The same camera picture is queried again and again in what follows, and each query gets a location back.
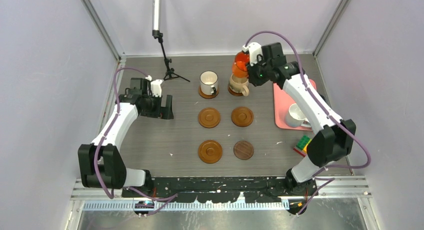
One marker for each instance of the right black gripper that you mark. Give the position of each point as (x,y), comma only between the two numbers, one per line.
(253,78)

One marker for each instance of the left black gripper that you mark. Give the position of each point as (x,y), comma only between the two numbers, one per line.
(164,113)

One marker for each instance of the orange ceramic mug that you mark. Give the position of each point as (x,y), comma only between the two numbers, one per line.
(239,67)

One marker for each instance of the pink plastic tray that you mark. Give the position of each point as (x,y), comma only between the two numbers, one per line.
(282,102)

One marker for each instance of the beige ceramic mug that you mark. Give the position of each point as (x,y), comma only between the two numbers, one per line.
(239,85)

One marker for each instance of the cream ceramic mug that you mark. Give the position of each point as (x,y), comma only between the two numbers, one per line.
(209,83)

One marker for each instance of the dark walnut wooden coaster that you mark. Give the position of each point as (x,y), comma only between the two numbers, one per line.
(243,150)

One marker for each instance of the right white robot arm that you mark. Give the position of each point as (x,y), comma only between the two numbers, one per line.
(333,136)

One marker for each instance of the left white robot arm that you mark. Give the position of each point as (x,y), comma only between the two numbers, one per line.
(100,162)

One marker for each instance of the white ceramic mug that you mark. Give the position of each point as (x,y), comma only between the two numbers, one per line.
(296,118)

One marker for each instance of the colourful cube block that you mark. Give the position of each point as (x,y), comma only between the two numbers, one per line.
(301,146)

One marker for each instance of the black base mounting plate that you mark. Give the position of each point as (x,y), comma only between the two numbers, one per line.
(221,189)

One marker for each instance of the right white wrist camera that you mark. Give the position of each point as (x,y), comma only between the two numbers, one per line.
(254,51)

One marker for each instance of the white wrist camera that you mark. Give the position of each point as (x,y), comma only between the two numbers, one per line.
(154,86)
(254,51)

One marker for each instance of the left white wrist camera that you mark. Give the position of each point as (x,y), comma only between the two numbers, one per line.
(154,86)

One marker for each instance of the aluminium frame rail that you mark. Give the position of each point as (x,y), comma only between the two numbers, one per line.
(339,188)

